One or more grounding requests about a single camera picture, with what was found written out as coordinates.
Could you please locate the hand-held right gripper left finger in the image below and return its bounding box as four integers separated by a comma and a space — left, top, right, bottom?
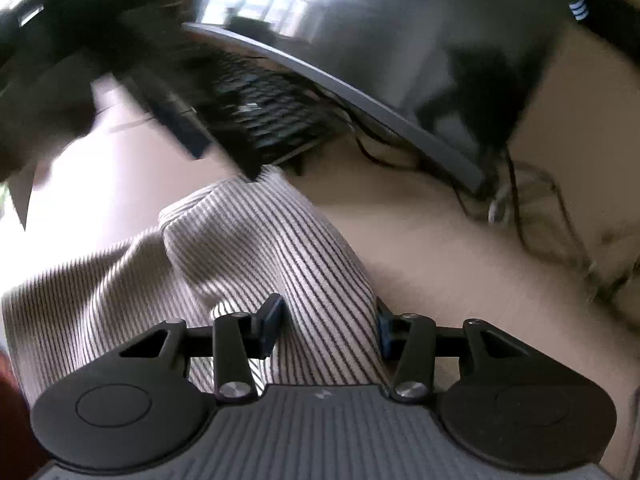
119, 293, 285, 405

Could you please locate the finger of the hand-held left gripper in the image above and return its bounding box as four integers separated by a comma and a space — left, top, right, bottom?
197, 80, 265, 184
125, 72, 215, 161

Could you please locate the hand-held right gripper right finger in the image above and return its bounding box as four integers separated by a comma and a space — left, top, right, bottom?
376, 299, 547, 404

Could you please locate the white striped garment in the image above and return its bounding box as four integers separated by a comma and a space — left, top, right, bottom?
0, 165, 396, 406

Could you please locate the black keyboard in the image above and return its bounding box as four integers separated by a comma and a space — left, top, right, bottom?
210, 52, 353, 173

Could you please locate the grey curved monitor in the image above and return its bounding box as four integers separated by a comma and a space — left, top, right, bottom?
181, 0, 587, 197

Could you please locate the black cable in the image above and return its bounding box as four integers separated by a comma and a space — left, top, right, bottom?
450, 147, 608, 306
350, 120, 431, 173

